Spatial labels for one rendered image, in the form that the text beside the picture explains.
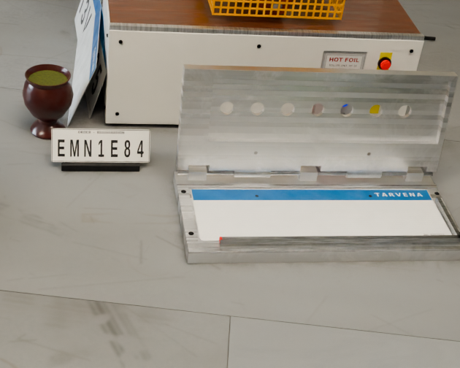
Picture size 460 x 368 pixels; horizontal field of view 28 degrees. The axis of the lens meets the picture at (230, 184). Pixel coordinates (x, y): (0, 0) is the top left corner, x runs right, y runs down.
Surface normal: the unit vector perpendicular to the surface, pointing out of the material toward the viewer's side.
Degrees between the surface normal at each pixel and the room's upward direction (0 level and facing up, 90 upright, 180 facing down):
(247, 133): 83
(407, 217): 0
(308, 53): 90
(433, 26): 0
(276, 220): 0
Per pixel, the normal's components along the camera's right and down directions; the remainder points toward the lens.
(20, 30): 0.11, -0.81
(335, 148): 0.16, 0.48
